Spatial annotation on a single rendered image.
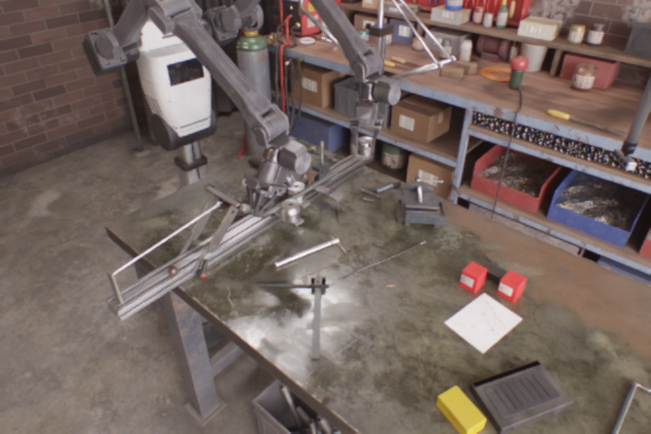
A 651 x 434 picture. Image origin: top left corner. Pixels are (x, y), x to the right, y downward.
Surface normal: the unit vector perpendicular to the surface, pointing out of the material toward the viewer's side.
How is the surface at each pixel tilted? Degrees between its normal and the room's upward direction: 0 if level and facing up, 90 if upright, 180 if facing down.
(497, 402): 0
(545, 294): 0
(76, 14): 90
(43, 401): 0
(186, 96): 90
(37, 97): 90
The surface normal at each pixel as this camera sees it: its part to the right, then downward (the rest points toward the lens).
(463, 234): 0.00, -0.84
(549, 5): -0.66, 0.41
